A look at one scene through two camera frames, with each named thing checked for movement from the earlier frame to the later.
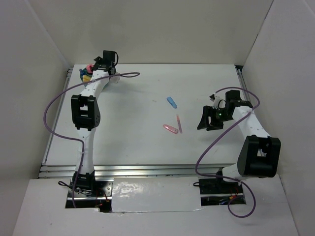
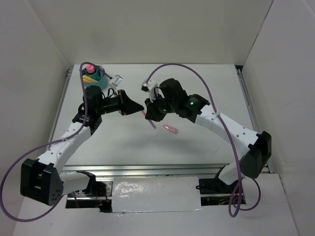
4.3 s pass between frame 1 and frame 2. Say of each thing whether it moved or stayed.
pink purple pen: moved
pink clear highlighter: stayed
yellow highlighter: stayed
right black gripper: moved
